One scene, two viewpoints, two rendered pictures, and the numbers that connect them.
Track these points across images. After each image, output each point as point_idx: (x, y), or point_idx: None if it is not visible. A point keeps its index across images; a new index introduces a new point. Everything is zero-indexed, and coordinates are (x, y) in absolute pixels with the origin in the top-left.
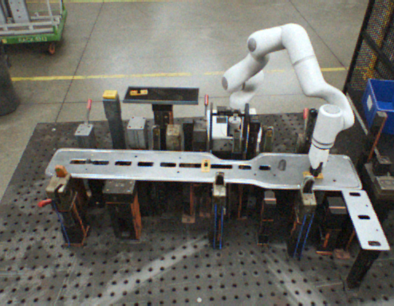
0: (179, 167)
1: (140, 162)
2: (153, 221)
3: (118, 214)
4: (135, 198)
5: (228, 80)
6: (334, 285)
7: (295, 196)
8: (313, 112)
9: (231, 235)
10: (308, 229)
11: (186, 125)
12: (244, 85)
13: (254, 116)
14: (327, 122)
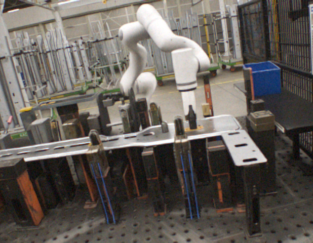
0: (69, 147)
1: None
2: (57, 211)
3: (10, 194)
4: (26, 176)
5: (122, 84)
6: (234, 236)
7: None
8: None
9: (129, 211)
10: (209, 194)
11: (81, 117)
12: (138, 86)
13: (140, 98)
14: (178, 58)
